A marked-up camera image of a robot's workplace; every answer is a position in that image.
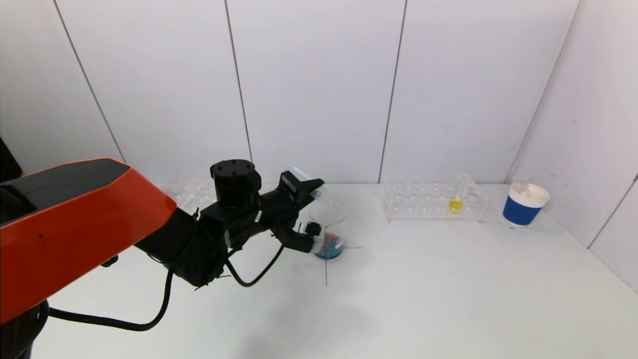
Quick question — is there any clear glass beaker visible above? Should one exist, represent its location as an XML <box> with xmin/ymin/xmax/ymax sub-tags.
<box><xmin>309</xmin><ymin>200</ymin><xmax>347</xmax><ymax>261</ymax></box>

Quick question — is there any thin black camera cable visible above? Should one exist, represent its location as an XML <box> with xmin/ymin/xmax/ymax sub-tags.
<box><xmin>224</xmin><ymin>243</ymin><xmax>286</xmax><ymax>288</ymax></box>

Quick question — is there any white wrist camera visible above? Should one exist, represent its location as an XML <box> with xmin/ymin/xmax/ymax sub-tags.
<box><xmin>298</xmin><ymin>222</ymin><xmax>324</xmax><ymax>253</ymax></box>

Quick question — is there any clear tube, yellow pigment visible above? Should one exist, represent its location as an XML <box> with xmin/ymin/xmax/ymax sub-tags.
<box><xmin>448</xmin><ymin>173</ymin><xmax>472</xmax><ymax>215</ymax></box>

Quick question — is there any clear acrylic tube rack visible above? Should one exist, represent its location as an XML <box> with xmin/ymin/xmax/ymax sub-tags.
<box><xmin>169</xmin><ymin>180</ymin><xmax>220</xmax><ymax>214</ymax></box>
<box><xmin>381</xmin><ymin>181</ymin><xmax>489</xmax><ymax>223</ymax></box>

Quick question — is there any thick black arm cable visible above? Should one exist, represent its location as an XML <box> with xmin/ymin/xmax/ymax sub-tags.
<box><xmin>47</xmin><ymin>269</ymin><xmax>175</xmax><ymax>332</ymax></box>

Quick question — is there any blue white paper cup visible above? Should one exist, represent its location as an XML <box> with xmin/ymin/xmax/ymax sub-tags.
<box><xmin>502</xmin><ymin>182</ymin><xmax>551</xmax><ymax>228</ymax></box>

